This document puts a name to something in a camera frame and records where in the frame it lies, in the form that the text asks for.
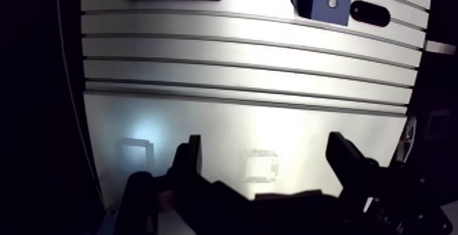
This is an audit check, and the pale holed strip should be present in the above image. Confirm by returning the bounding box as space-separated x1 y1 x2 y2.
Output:
391 115 418 166

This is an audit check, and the dark blue-grey block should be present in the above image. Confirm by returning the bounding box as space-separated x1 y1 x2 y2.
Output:
289 0 354 27

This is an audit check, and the black oval holder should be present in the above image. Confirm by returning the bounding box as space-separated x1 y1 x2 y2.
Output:
349 0 392 29

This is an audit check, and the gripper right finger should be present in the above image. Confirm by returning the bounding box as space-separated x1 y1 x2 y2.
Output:
325 131 454 235

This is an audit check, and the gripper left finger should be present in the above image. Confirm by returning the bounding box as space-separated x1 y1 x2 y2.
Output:
113 134 252 235

